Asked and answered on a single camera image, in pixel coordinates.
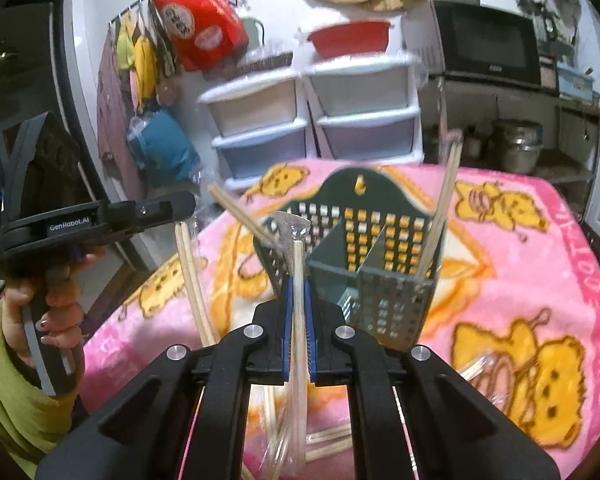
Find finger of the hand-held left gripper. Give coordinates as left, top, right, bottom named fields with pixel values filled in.
left=108, top=192, right=199, bottom=234

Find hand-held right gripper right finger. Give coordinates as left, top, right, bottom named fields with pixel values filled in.
left=302, top=279, right=562, bottom=480

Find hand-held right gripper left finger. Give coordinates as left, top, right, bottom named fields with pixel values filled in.
left=35, top=276, right=294, bottom=480

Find wooden chopsticks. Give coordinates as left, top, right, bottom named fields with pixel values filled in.
left=304, top=426, right=354, bottom=462
left=272, top=210, right=314, bottom=480
left=174, top=220, right=222, bottom=348
left=417, top=129, right=464, bottom=281
left=207, top=182, right=281, bottom=249
left=456, top=352, right=512, bottom=403

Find dark green plastic utensil holder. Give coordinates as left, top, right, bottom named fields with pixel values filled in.
left=252, top=165, right=449, bottom=352

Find person's left forearm green sleeve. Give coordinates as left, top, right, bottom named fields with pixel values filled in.
left=0, top=300, right=81, bottom=480

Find person's left hand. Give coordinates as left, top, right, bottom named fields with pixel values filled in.
left=0, top=248, right=107, bottom=368

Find blue hanging bag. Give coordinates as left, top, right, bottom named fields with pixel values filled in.
left=127, top=110, right=202, bottom=187

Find white plastic drawer unit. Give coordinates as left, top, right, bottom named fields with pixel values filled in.
left=197, top=67, right=313, bottom=193
left=302, top=52, right=426, bottom=166

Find yellow hanging bags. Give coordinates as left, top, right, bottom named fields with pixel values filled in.
left=114, top=14, right=159, bottom=112

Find red printed bag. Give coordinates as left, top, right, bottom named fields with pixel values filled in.
left=135, top=0, right=251, bottom=73

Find pink printed blanket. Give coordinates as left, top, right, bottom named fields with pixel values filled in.
left=80, top=157, right=600, bottom=480

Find red plastic basin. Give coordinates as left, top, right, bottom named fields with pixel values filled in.
left=305, top=20, right=396, bottom=58

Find metal pot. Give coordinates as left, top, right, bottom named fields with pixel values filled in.
left=489, top=119, right=544, bottom=174

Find kitchen shelf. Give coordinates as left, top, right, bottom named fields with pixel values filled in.
left=420, top=80, right=600, bottom=197

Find black microwave oven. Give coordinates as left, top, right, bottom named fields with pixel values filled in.
left=427, top=0, right=544, bottom=89

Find light blue box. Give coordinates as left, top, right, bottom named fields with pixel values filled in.
left=555, top=62, right=597, bottom=104

